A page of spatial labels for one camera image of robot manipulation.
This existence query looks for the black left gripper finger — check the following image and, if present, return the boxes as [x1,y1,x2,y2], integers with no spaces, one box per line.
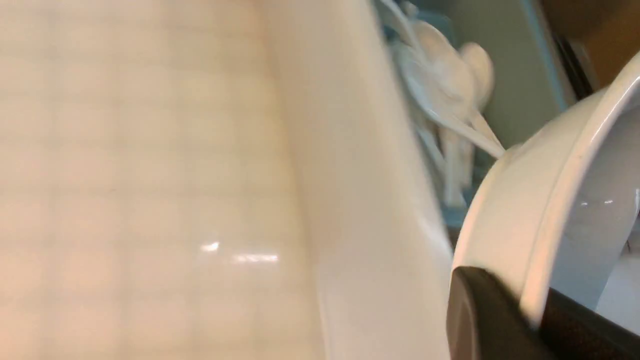
[446,266,640,360]

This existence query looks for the small white bowl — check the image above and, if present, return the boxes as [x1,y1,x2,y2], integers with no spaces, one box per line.
[452,55,640,328]

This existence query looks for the pile of white spoons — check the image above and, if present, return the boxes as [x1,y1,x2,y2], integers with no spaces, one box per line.
[374,0,506,208]

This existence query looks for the teal plastic bin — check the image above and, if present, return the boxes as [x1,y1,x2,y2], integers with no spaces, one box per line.
[373,0,575,231]

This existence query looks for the brown plastic bin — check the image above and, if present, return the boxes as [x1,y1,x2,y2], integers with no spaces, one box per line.
[540,0,640,100]

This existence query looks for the large white plastic tub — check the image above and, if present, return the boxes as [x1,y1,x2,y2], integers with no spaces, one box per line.
[1,0,451,360]

